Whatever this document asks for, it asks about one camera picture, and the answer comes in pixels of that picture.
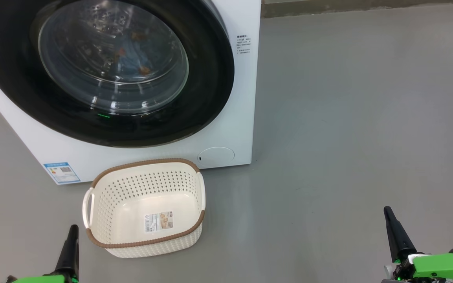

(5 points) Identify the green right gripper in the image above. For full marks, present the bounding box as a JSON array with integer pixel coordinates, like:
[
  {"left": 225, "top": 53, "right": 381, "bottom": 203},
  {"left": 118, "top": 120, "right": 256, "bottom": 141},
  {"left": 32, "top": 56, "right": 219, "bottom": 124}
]
[{"left": 381, "top": 206, "right": 453, "bottom": 283}]

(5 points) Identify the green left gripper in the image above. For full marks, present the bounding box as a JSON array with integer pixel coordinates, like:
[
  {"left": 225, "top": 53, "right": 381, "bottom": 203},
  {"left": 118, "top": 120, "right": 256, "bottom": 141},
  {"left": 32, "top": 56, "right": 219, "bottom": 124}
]
[{"left": 12, "top": 224, "right": 80, "bottom": 283}]

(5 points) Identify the black glass washing machine door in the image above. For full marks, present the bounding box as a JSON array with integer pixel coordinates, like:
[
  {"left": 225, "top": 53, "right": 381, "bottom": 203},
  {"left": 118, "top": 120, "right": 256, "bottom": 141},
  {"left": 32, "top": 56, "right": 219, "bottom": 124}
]
[{"left": 0, "top": 0, "right": 235, "bottom": 149}]

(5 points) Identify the blue bear-print garment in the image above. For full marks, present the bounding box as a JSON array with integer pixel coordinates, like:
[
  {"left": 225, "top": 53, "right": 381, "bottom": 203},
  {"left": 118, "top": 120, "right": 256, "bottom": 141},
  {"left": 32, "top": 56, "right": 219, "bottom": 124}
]
[{"left": 112, "top": 31, "right": 152, "bottom": 77}]

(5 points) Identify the basket product label sticker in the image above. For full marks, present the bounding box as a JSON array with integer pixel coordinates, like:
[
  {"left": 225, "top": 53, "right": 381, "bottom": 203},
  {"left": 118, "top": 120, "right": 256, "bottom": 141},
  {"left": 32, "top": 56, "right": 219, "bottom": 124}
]
[{"left": 144, "top": 211, "right": 174, "bottom": 233}]

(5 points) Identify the cream perforated laundry basket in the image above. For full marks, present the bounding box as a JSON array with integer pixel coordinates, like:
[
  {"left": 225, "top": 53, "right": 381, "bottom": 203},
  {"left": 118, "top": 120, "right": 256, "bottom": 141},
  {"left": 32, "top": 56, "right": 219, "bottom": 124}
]
[{"left": 82, "top": 158, "right": 206, "bottom": 259}]

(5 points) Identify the white front-load washing machine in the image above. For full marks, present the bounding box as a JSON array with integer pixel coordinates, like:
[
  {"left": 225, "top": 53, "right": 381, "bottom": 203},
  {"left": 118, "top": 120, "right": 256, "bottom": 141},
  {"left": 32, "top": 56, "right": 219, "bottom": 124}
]
[{"left": 0, "top": 0, "right": 262, "bottom": 185}]

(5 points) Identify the blue energy label sticker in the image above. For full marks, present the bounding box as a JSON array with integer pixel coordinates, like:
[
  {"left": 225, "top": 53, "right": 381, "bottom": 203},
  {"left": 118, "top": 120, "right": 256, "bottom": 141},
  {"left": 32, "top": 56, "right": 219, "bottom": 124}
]
[{"left": 44, "top": 162, "right": 81, "bottom": 184}]

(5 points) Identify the round white filter cover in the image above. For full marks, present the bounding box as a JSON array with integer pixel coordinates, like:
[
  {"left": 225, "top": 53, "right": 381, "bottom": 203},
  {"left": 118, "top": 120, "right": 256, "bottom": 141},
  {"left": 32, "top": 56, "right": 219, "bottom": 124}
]
[{"left": 198, "top": 147, "right": 235, "bottom": 165}]

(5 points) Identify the small text sticker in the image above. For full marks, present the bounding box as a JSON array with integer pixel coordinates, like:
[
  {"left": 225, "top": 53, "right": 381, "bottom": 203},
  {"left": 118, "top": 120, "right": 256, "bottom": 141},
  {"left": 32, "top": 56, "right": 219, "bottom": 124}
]
[{"left": 236, "top": 35, "right": 252, "bottom": 55}]

